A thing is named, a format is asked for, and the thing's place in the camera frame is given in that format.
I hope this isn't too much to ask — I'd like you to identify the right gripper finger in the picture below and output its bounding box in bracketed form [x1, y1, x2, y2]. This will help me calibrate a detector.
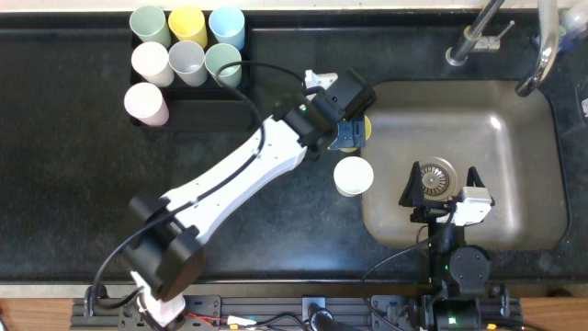
[466, 165, 496, 207]
[398, 160, 426, 208]

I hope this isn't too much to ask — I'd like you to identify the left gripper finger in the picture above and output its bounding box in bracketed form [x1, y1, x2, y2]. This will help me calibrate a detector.
[328, 117, 368, 152]

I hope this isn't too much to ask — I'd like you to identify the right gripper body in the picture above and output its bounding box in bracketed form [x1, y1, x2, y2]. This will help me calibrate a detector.
[411, 205, 456, 224]

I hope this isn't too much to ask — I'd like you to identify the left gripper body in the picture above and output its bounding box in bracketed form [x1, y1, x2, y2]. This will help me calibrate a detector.
[321, 68, 378, 123]

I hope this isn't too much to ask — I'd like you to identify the yellow cup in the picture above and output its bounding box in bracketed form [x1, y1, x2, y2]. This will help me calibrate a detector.
[167, 6, 209, 50]
[338, 114, 373, 154]

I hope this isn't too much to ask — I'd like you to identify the steel sink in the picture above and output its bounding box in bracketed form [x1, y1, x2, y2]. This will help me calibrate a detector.
[361, 80, 571, 252]

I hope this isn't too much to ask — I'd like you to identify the white cup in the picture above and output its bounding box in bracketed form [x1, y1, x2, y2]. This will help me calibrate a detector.
[333, 155, 375, 198]
[130, 40, 175, 88]

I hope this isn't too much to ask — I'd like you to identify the dark bottle with white label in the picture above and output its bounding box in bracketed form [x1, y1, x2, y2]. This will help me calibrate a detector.
[574, 75, 588, 121]

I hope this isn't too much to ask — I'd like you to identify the green cup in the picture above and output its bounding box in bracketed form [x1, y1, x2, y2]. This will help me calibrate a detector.
[129, 5, 172, 49]
[204, 42, 243, 89]

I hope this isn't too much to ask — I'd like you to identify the blue cup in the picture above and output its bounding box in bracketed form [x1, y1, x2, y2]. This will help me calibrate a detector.
[208, 6, 246, 51]

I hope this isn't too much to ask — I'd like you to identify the black tray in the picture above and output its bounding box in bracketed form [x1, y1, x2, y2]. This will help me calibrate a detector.
[130, 17, 254, 133]

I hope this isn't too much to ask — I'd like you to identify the steel tap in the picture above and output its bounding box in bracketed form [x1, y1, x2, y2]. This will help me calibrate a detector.
[444, 0, 562, 98]

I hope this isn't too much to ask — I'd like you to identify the grey cup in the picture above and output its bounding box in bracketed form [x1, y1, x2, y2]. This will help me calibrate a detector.
[167, 40, 209, 87]

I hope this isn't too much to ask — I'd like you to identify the blue soap bottle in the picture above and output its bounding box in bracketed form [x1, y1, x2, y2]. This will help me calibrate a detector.
[532, 2, 588, 52]

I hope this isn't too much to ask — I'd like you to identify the pink cup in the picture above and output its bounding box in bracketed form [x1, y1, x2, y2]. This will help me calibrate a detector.
[123, 82, 170, 128]

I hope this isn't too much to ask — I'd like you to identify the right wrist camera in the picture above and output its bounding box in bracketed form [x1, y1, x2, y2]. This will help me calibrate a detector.
[452, 186, 493, 226]

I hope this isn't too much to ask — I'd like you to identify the black cable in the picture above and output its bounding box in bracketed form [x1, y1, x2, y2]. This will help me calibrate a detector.
[359, 223, 456, 331]
[85, 61, 322, 318]

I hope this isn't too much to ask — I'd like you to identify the mounting rail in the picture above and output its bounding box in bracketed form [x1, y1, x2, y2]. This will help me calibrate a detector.
[71, 293, 525, 331]

